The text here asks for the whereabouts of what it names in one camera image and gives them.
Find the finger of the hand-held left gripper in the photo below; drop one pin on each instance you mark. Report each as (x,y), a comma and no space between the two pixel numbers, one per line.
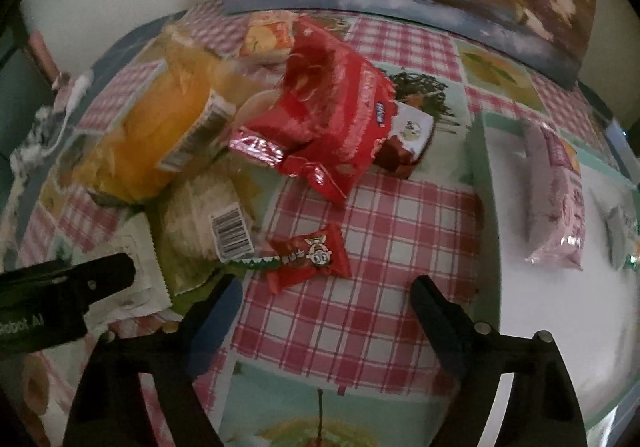
(95,277)

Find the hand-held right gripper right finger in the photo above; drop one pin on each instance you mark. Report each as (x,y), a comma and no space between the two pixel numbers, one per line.
(442,327)

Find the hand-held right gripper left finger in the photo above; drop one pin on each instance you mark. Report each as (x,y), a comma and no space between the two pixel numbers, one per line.
(212,327)

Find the white serrated snack packet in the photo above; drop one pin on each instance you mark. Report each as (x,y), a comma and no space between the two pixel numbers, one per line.
(137,252)

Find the white tray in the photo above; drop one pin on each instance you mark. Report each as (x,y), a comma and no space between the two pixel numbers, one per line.
(525,327)

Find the clear barcode rice cake packet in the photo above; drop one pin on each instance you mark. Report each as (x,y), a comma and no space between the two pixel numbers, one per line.
(200,222)

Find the small red candy packet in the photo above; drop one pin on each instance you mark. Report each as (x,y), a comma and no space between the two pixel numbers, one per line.
(310,257)

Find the yellow bread packet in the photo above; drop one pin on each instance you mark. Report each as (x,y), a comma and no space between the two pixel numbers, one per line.
(150,127)

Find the pink snack packet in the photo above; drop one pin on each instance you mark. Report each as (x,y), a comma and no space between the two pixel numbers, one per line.
(555,197)

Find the dark red snack box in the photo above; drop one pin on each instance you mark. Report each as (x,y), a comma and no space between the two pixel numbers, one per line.
(407,137)

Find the small pale snack packet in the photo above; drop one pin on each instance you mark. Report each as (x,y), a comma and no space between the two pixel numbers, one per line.
(622,237)

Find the large red snack packet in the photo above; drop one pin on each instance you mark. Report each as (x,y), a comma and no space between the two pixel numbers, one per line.
(325,102)

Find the small orange snack packet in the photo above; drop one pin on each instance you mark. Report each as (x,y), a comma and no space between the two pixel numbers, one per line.
(265,37)

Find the checked picture tablecloth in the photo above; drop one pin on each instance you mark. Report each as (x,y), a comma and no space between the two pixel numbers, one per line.
(380,237)

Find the floral cloth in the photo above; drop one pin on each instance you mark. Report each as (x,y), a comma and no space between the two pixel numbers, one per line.
(35,142)

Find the dark green furniture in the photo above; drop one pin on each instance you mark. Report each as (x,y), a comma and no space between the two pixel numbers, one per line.
(20,92)

